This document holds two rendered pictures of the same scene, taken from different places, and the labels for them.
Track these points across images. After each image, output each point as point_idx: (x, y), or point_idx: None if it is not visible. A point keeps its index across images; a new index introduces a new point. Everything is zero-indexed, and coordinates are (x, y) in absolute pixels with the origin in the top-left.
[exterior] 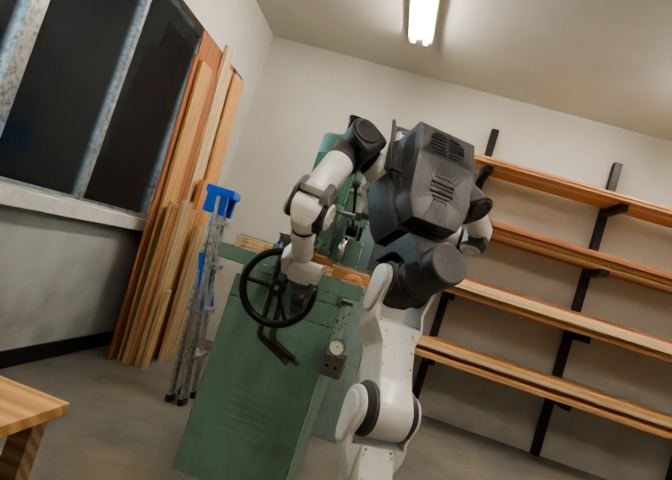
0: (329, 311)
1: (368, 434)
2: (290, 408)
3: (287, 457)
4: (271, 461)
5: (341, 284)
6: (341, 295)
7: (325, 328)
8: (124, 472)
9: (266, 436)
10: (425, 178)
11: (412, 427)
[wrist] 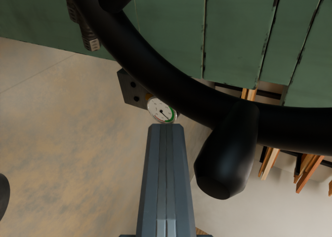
0: (240, 68)
1: None
2: (62, 26)
3: (29, 37)
4: (11, 16)
5: (327, 93)
6: (289, 94)
7: (199, 64)
8: None
9: None
10: None
11: None
